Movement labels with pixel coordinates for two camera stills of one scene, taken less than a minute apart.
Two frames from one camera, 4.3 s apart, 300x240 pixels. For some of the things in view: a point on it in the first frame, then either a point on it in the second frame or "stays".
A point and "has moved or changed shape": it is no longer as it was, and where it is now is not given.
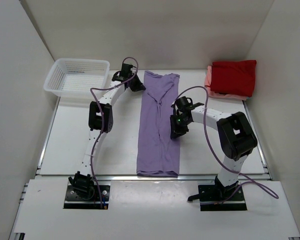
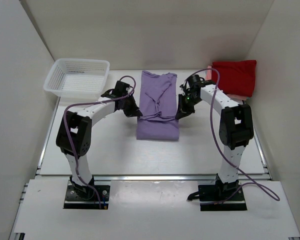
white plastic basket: (68, 78) stays
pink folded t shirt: (207, 82) stays
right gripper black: (177, 128) → (186, 106)
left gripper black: (135, 85) → (127, 104)
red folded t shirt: (236, 78) stays
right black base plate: (214, 193) stays
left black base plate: (85, 197) stays
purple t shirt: (158, 154) has moved or changed shape
